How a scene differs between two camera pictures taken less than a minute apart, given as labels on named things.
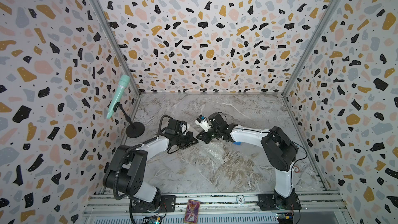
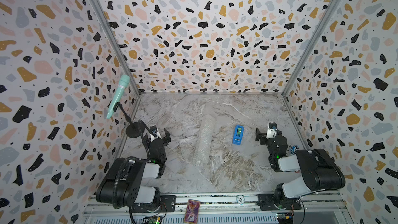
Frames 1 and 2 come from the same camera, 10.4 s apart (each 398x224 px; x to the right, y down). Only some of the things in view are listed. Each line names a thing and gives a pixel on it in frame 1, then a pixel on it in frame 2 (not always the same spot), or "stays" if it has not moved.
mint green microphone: x=124 y=81 stays
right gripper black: x=205 y=139 to x=260 y=133
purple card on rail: x=192 y=211 stays
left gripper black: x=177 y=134 to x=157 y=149
